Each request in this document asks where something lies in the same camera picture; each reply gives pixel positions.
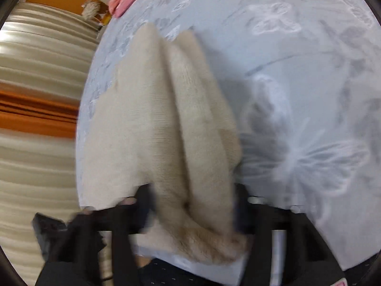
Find light blue butterfly bedsheet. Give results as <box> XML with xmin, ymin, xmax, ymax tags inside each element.
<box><xmin>74</xmin><ymin>0</ymin><xmax>381</xmax><ymax>284</ymax></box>

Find beige and orange striped curtain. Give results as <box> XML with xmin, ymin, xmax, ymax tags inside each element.
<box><xmin>0</xmin><ymin>1</ymin><xmax>103</xmax><ymax>284</ymax></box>

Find person's dark dotted trousers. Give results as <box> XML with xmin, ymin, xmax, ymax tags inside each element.
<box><xmin>137</xmin><ymin>258</ymin><xmax>242</xmax><ymax>286</ymax></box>

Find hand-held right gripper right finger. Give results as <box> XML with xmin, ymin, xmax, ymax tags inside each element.
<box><xmin>234</xmin><ymin>184</ymin><xmax>349</xmax><ymax>286</ymax></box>

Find small beige plush toy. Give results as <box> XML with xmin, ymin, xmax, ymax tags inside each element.
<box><xmin>81</xmin><ymin>0</ymin><xmax>104</xmax><ymax>22</ymax></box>

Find beige knit sweater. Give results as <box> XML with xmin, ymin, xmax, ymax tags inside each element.
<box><xmin>82</xmin><ymin>24</ymin><xmax>250</xmax><ymax>266</ymax></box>

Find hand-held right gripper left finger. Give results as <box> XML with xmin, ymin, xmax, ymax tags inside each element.
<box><xmin>36</xmin><ymin>184</ymin><xmax>156</xmax><ymax>286</ymax></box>

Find dark grey object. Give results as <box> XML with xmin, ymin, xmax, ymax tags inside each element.
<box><xmin>32</xmin><ymin>213</ymin><xmax>70</xmax><ymax>261</ymax></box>

